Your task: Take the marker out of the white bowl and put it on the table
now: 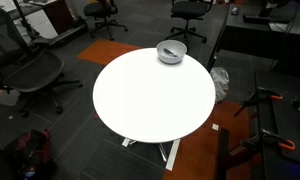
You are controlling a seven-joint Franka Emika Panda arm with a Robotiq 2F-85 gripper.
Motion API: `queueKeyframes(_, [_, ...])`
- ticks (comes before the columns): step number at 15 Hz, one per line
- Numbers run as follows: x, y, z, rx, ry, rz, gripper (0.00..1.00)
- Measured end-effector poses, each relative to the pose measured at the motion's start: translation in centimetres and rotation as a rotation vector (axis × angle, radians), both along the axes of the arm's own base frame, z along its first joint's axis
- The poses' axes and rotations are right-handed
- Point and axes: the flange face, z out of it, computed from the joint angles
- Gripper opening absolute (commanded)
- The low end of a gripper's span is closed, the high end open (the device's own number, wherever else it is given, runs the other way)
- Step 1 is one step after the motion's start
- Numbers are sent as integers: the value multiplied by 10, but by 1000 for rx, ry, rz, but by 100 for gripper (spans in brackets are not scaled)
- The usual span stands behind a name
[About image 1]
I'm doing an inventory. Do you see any red black backpack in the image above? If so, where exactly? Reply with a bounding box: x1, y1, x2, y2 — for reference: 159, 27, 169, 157
3, 130, 57, 180

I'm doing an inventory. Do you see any black keyboard device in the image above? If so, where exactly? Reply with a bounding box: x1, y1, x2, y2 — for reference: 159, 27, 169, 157
243, 14, 270, 24

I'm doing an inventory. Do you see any orange handled clamp upper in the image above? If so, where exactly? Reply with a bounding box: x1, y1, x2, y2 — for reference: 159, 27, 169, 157
233, 87, 283, 117

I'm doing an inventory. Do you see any orange handled clamp lower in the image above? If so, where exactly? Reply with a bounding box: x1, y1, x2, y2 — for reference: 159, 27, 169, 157
240, 128, 296, 152

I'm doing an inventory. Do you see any black office chair far left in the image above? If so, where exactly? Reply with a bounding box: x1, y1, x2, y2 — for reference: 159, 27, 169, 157
84, 0, 128, 41

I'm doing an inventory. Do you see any teal marker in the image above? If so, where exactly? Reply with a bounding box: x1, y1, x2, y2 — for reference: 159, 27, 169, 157
163, 48, 178, 57

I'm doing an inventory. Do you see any round white table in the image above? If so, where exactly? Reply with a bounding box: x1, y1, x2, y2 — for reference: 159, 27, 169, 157
92, 48, 215, 170

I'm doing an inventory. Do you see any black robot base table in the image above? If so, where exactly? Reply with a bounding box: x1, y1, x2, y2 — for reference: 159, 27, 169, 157
217, 71, 300, 180

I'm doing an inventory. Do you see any computer mouse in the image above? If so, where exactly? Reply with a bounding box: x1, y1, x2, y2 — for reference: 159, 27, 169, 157
231, 7, 239, 15

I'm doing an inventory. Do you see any black desk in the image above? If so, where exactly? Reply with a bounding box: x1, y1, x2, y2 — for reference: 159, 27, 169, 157
207, 0, 300, 76

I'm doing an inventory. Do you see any orange handled clamp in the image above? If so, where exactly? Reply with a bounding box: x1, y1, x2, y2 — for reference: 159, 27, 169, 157
240, 128, 296, 152
233, 87, 283, 117

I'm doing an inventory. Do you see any white plastic bag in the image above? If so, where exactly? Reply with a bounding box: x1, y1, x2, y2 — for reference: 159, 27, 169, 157
210, 67, 230, 103

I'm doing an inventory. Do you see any white bowl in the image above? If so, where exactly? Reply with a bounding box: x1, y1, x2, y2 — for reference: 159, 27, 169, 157
156, 40, 187, 64

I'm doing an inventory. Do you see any black mesh office chair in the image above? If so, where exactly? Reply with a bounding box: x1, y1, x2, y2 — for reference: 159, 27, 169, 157
0, 8, 83, 117

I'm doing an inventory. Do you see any black office chair far centre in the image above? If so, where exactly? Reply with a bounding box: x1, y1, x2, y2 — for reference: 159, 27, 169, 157
166, 0, 213, 43

